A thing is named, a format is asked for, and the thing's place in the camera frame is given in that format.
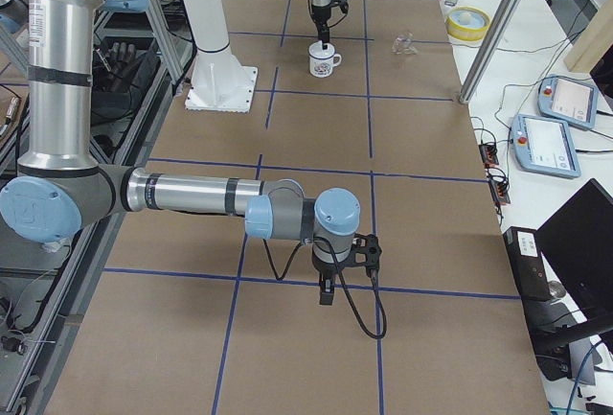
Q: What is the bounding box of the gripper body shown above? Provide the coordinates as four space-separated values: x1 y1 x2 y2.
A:
312 258 340 290
311 4 331 27

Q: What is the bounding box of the clear glass funnel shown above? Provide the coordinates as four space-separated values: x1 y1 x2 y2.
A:
392 32 419 56

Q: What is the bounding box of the white enamel mug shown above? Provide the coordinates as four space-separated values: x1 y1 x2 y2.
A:
308 41 342 78

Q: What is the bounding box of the brown paper table cover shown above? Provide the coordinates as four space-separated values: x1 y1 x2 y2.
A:
45 0 552 415

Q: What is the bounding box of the yellow rimmed bowl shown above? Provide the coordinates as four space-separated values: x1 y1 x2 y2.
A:
445 6 491 42

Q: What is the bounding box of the near orange relay board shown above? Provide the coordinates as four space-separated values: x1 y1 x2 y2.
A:
488 176 511 206

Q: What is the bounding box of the orange relay board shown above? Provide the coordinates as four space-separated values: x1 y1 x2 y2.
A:
488 176 511 206
479 143 499 168

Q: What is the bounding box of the far orange relay board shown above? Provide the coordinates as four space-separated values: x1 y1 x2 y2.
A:
479 143 499 168

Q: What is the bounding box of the black box with label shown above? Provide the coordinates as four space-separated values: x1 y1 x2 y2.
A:
504 226 569 332

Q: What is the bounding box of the black mannequin hand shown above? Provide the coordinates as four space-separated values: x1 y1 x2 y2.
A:
94 41 142 93

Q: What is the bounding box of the near teach pendant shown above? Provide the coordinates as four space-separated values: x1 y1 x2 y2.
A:
511 114 581 178

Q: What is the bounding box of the teach pendant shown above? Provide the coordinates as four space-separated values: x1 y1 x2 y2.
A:
537 75 598 130
511 114 581 178

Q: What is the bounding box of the black monitor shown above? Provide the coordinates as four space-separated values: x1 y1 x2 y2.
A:
535 178 612 317

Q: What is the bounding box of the far teach pendant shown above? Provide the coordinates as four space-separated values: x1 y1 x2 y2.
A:
537 75 598 130

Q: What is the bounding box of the wooden plank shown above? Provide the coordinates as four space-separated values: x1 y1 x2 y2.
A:
564 0 613 73

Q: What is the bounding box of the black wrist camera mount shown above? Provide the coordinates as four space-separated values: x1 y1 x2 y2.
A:
344 233 382 280
330 0 350 15

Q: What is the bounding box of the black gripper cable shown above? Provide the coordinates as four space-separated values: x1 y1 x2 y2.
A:
261 235 388 339

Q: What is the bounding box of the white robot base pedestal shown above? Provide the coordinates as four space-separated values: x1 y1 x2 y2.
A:
183 0 258 113

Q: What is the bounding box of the aluminium frame post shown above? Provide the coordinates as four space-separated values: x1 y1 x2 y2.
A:
458 0 521 104

